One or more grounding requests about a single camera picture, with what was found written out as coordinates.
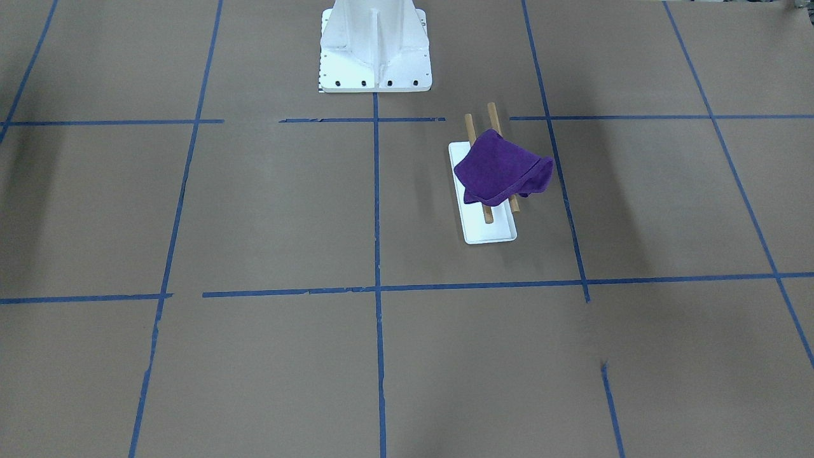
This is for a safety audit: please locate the white camera stand column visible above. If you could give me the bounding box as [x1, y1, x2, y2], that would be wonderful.
[318, 1, 433, 94]

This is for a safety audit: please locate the white wooden towel rack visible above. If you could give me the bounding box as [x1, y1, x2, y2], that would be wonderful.
[448, 102, 521, 246]

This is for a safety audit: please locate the purple towel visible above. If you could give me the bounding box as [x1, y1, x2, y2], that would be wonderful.
[453, 128, 555, 207]

